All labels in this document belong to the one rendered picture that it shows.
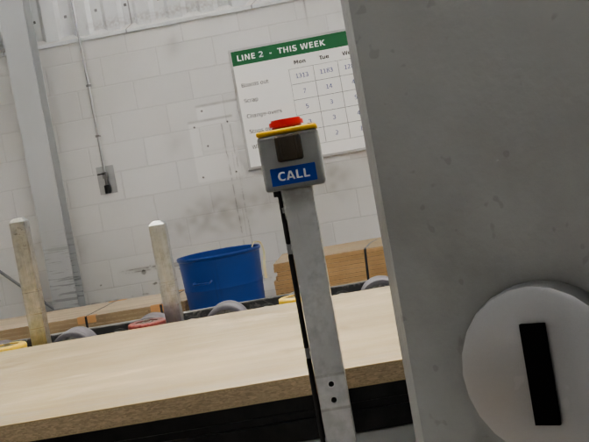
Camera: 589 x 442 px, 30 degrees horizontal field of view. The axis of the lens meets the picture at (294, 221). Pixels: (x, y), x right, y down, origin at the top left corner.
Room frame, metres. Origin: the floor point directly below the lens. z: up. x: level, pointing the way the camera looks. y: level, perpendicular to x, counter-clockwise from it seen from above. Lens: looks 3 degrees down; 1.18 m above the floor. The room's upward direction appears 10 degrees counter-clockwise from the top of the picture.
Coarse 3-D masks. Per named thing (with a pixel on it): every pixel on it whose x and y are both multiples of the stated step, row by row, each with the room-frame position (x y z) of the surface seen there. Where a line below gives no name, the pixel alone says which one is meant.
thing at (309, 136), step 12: (264, 132) 1.26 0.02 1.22; (276, 132) 1.25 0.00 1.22; (288, 132) 1.26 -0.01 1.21; (300, 132) 1.25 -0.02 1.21; (312, 132) 1.25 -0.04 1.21; (264, 144) 1.26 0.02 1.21; (312, 144) 1.25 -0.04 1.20; (264, 156) 1.26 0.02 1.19; (276, 156) 1.25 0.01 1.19; (312, 156) 1.25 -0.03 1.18; (264, 168) 1.26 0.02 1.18; (324, 168) 1.31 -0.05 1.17; (264, 180) 1.26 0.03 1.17; (312, 180) 1.25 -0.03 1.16; (324, 180) 1.25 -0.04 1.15; (276, 192) 1.28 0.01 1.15
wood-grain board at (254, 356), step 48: (384, 288) 2.20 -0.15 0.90; (96, 336) 2.23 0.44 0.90; (144, 336) 2.11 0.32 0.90; (192, 336) 1.99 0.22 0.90; (240, 336) 1.89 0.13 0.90; (288, 336) 1.79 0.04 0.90; (384, 336) 1.63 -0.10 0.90; (0, 384) 1.82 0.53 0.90; (48, 384) 1.73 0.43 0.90; (96, 384) 1.66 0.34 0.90; (144, 384) 1.58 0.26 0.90; (192, 384) 1.52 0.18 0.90; (240, 384) 1.46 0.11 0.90; (288, 384) 1.44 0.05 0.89; (0, 432) 1.46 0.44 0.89; (48, 432) 1.46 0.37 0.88
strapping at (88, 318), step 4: (180, 292) 7.87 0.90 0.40; (116, 300) 8.12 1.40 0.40; (120, 300) 8.08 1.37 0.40; (108, 304) 7.89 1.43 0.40; (156, 304) 7.33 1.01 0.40; (160, 304) 7.31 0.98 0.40; (152, 308) 7.32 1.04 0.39; (156, 308) 7.31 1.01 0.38; (160, 308) 7.31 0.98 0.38; (92, 312) 7.54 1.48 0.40; (84, 316) 7.41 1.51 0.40; (88, 316) 7.38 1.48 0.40; (92, 316) 7.37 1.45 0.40; (80, 320) 7.39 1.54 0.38; (84, 320) 7.38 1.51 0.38; (88, 320) 7.38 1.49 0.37; (92, 320) 7.37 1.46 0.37; (88, 324) 7.38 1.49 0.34
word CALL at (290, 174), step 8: (280, 168) 1.25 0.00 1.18; (288, 168) 1.25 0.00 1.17; (296, 168) 1.25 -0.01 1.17; (304, 168) 1.25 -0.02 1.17; (312, 168) 1.25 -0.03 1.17; (272, 176) 1.25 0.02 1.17; (280, 176) 1.25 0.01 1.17; (288, 176) 1.25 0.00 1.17; (296, 176) 1.25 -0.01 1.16; (304, 176) 1.25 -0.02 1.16; (312, 176) 1.25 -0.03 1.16; (280, 184) 1.25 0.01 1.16
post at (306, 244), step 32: (288, 192) 1.27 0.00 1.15; (288, 224) 1.27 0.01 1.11; (288, 256) 1.29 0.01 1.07; (320, 256) 1.27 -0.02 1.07; (320, 288) 1.27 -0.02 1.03; (320, 320) 1.27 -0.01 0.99; (320, 352) 1.27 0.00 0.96; (320, 384) 1.27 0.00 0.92; (320, 416) 1.29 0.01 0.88; (352, 416) 1.30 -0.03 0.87
